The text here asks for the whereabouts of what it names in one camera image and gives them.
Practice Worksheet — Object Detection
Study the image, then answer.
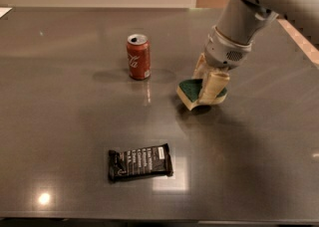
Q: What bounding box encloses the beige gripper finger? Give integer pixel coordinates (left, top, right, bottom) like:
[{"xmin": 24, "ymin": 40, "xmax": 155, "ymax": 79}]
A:
[
  {"xmin": 192, "ymin": 53, "xmax": 212, "ymax": 79},
  {"xmin": 198, "ymin": 70, "xmax": 230, "ymax": 106}
]

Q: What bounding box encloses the green and yellow sponge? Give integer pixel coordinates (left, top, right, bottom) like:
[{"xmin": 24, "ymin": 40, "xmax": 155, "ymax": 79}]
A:
[{"xmin": 176, "ymin": 79, "xmax": 227, "ymax": 111}]

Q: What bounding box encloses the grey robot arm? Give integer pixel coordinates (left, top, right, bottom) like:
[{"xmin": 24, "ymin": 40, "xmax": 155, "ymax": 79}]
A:
[{"xmin": 193, "ymin": 0, "xmax": 319, "ymax": 105}]

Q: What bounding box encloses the black rxbar chocolate wrapper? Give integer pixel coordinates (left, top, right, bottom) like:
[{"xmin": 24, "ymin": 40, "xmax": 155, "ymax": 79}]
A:
[{"xmin": 109, "ymin": 143, "xmax": 173, "ymax": 182}]

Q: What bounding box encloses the red cola can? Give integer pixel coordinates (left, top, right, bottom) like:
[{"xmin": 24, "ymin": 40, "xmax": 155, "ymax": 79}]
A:
[{"xmin": 127, "ymin": 34, "xmax": 151, "ymax": 80}]

